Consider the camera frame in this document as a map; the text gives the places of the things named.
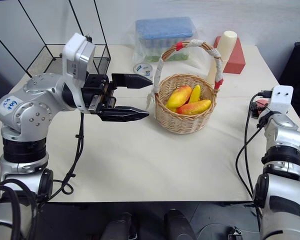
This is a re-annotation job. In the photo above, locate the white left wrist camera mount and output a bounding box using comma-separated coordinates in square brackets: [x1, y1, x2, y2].
[61, 32, 96, 81]

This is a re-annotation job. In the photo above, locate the large orange-yellow mango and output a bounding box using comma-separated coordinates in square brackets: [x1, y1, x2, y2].
[166, 85, 193, 110]

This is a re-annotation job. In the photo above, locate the long orange-yellow mango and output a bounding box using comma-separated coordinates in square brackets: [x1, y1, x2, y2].
[176, 99, 212, 116]

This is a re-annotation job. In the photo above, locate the round white labelled lid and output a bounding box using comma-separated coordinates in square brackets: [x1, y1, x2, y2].
[132, 62, 155, 77]

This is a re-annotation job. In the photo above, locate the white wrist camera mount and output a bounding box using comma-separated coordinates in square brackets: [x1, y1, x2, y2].
[61, 32, 96, 81]
[269, 85, 294, 115]

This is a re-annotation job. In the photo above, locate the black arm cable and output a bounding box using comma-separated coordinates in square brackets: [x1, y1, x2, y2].
[48, 112, 85, 198]
[235, 89, 272, 201]

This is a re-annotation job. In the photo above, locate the black wire frame rack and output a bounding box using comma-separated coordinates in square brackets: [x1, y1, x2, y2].
[0, 0, 112, 78]

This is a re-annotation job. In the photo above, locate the black shoulder cable bundle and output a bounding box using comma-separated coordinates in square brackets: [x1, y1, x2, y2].
[0, 179, 39, 240]

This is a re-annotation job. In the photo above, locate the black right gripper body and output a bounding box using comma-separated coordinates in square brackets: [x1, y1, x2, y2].
[249, 102, 260, 119]

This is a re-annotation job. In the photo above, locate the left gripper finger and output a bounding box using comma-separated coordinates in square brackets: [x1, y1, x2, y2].
[111, 73, 154, 90]
[97, 106, 150, 123]

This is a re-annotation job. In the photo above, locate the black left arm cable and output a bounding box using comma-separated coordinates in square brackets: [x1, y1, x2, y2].
[48, 112, 85, 198]

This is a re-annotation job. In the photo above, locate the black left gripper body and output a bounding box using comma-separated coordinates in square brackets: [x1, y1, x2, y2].
[80, 73, 118, 115]

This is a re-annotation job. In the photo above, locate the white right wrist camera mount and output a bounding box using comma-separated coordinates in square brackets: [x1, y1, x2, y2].
[269, 85, 294, 115]

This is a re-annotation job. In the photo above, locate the wicker basket with taped handle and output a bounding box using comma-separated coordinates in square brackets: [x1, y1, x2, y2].
[146, 39, 225, 135]

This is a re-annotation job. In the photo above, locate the blue-lidded plastic box in bag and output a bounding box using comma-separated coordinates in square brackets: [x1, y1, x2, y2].
[131, 16, 199, 64]

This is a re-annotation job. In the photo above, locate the red fruit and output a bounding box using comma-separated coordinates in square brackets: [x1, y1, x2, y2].
[255, 99, 269, 116]

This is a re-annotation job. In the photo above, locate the small yellow mango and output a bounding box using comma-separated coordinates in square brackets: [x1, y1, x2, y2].
[188, 84, 202, 104]

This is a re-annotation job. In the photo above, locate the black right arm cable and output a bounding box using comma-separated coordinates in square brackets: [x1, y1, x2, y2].
[235, 89, 272, 201]

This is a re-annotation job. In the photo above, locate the red brick block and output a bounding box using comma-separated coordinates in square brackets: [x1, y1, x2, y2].
[213, 35, 246, 75]

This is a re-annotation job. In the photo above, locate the cream cylinder cup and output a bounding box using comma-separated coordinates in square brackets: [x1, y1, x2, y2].
[206, 30, 238, 85]

